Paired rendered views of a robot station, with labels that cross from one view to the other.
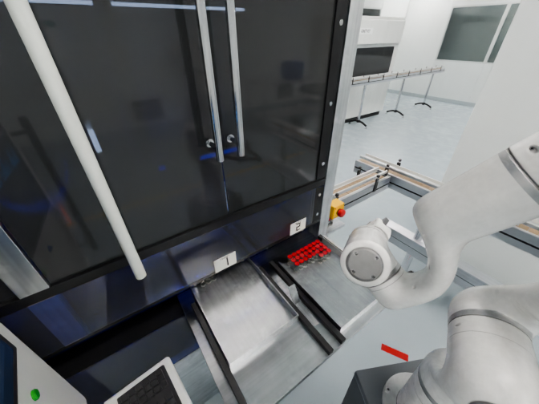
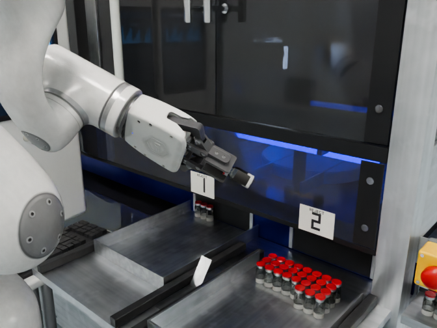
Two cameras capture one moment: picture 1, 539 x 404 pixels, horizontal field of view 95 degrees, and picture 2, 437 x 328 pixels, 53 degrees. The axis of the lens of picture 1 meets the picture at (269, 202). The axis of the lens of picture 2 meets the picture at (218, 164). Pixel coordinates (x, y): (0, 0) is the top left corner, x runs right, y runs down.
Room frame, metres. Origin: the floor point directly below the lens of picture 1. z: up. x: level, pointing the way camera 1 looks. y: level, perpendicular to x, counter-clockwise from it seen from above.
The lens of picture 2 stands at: (0.39, -0.91, 1.43)
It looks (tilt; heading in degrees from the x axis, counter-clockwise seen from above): 18 degrees down; 76
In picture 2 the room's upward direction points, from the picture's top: straight up
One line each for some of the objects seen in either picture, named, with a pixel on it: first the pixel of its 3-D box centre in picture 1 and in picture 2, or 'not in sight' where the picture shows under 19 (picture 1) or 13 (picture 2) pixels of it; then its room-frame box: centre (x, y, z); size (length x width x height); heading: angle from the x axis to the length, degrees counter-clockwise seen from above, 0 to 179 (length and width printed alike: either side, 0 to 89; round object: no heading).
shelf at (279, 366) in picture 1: (289, 295); (209, 283); (0.57, -0.07, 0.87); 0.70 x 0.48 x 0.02; 125
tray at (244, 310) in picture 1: (240, 300); (179, 237); (0.54, 0.11, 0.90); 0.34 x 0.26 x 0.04; 35
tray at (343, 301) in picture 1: (330, 276); (259, 314); (0.64, -0.24, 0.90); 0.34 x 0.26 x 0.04; 35
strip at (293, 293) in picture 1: (302, 304); (184, 282); (0.51, -0.12, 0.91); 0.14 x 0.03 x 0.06; 34
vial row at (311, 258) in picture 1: (310, 258); (291, 286); (0.73, -0.17, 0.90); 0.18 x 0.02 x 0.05; 125
